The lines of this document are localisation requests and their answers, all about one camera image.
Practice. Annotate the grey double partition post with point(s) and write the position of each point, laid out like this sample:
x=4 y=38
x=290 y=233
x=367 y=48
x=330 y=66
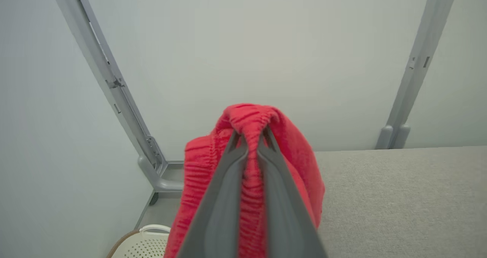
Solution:
x=418 y=60

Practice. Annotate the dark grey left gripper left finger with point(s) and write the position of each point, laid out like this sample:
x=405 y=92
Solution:
x=218 y=212

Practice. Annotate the red shorts with white stripe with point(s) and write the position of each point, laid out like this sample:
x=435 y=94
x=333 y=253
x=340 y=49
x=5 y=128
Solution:
x=296 y=155

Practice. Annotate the cream perforated laundry basket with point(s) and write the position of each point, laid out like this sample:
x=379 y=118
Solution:
x=140 y=246

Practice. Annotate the black caster wheel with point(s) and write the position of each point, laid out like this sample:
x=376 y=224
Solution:
x=153 y=199

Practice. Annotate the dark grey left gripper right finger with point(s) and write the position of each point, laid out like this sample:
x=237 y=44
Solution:
x=283 y=212

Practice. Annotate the grey fabric sofa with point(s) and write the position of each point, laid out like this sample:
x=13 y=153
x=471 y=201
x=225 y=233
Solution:
x=399 y=204

